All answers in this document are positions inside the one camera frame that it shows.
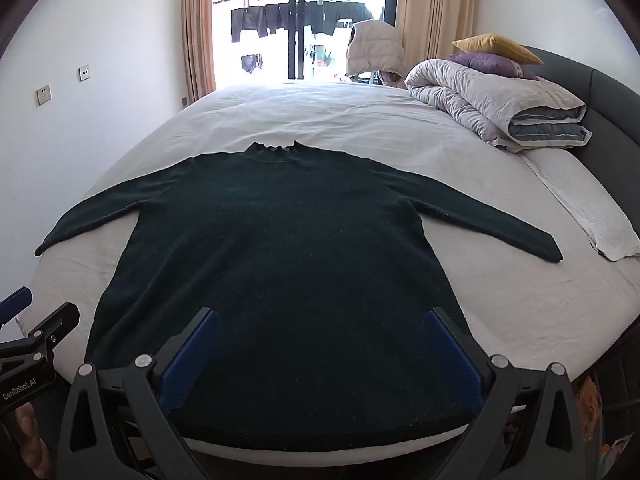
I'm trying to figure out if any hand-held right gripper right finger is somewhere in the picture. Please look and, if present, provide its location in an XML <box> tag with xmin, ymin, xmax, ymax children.
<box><xmin>423</xmin><ymin>306</ymin><xmax>587</xmax><ymax>480</ymax></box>

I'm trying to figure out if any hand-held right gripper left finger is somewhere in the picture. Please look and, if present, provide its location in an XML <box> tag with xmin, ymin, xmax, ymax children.
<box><xmin>57</xmin><ymin>307</ymin><xmax>223</xmax><ymax>480</ymax></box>

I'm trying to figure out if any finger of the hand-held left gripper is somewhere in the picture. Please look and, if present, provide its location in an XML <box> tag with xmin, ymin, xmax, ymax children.
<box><xmin>0</xmin><ymin>287</ymin><xmax>34</xmax><ymax>330</ymax></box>
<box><xmin>0</xmin><ymin>302</ymin><xmax>81</xmax><ymax>379</ymax></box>

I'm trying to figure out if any dark green sweater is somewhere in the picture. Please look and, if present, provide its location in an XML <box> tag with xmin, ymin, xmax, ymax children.
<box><xmin>34</xmin><ymin>141</ymin><xmax>563</xmax><ymax>453</ymax></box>

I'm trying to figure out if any row of hanging dark clothes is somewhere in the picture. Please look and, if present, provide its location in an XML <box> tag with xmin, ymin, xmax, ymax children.
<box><xmin>230</xmin><ymin>1</ymin><xmax>374</xmax><ymax>43</ymax></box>

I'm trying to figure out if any person's left hand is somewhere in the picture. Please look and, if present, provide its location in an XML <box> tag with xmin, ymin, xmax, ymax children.
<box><xmin>0</xmin><ymin>402</ymin><xmax>54</xmax><ymax>480</ymax></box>

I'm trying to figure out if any brown patterned cloth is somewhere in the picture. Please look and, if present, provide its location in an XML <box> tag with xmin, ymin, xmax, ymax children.
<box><xmin>575</xmin><ymin>370</ymin><xmax>640</xmax><ymax>480</ymax></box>

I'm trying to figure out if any flat white pillow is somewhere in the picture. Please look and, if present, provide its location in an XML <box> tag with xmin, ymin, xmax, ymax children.
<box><xmin>520</xmin><ymin>147</ymin><xmax>640</xmax><ymax>262</ymax></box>

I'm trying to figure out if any round white bed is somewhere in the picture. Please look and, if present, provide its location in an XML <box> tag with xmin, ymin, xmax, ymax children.
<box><xmin>17</xmin><ymin>80</ymin><xmax>640</xmax><ymax>461</ymax></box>

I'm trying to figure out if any folded grey quilt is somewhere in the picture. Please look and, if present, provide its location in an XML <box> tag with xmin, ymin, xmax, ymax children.
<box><xmin>404</xmin><ymin>58</ymin><xmax>593</xmax><ymax>153</ymax></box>

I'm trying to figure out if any purple pillow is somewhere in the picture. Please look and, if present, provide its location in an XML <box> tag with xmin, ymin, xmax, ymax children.
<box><xmin>448</xmin><ymin>52</ymin><xmax>541</xmax><ymax>81</ymax></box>

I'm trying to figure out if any grey upholstered headboard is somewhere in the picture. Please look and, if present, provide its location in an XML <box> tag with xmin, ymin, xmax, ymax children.
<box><xmin>520</xmin><ymin>45</ymin><xmax>640</xmax><ymax>196</ymax></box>

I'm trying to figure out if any beige curtain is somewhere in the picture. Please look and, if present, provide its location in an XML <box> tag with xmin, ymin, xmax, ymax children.
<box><xmin>180</xmin><ymin>0</ymin><xmax>217</xmax><ymax>106</ymax></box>
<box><xmin>395</xmin><ymin>0</ymin><xmax>477</xmax><ymax>68</ymax></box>

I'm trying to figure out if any yellow pillow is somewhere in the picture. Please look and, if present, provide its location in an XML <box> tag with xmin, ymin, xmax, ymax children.
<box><xmin>451</xmin><ymin>33</ymin><xmax>544</xmax><ymax>66</ymax></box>

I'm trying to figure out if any beige puffer vest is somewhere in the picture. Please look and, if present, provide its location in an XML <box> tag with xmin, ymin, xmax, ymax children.
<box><xmin>345</xmin><ymin>19</ymin><xmax>406</xmax><ymax>86</ymax></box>

